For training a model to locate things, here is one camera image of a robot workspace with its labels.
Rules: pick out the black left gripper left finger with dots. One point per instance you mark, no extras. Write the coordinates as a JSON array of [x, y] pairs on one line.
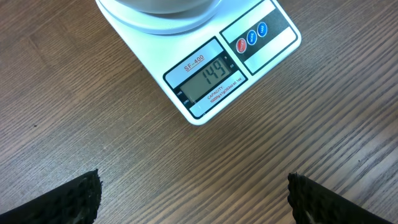
[[76, 201]]

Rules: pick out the white digital kitchen scale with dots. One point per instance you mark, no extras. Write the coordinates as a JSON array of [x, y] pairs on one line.
[[205, 57]]

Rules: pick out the white bowl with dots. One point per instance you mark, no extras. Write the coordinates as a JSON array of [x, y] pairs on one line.
[[163, 7]]

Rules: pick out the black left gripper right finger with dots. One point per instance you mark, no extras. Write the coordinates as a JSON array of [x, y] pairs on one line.
[[313, 203]]

